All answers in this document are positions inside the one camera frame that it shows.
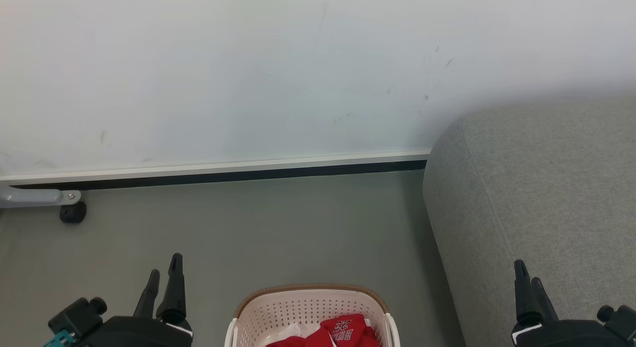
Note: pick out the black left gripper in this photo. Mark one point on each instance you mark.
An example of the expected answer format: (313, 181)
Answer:
(139, 334)

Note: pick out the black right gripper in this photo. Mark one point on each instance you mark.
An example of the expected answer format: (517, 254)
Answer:
(561, 336)

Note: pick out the white cloth sleeve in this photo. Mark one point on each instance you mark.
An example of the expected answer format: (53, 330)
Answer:
(290, 333)

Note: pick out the red printed garment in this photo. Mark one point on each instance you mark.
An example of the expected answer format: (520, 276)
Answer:
(348, 332)

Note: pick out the grey fabric sofa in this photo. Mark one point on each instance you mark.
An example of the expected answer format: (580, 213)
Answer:
(546, 188)

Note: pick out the black caster wheel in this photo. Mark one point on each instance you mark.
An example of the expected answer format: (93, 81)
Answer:
(73, 213)

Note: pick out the white and black baseboard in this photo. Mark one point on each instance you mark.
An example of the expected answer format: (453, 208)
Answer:
(223, 173)

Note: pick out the white perforated laundry basket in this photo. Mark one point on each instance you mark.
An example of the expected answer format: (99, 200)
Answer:
(298, 307)

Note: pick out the grey metal stand leg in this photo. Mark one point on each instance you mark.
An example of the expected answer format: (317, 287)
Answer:
(30, 197)

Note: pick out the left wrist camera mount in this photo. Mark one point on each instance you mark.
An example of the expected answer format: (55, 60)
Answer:
(74, 319)

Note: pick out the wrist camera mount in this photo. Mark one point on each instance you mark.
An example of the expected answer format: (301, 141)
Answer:
(74, 319)
(621, 322)

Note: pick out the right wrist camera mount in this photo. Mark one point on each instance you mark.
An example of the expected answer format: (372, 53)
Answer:
(621, 322)

